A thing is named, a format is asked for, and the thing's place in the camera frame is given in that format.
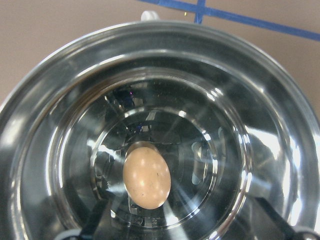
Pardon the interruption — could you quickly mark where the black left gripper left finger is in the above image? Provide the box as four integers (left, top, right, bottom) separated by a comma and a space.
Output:
54, 199, 108, 240

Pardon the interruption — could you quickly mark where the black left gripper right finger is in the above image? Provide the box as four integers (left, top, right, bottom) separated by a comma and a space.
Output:
250, 196, 320, 240

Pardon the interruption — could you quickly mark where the beige egg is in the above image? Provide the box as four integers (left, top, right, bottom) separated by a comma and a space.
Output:
122, 146, 171, 210

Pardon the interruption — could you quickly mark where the pale green steel pot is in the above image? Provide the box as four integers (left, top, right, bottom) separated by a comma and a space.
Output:
0, 21, 320, 240

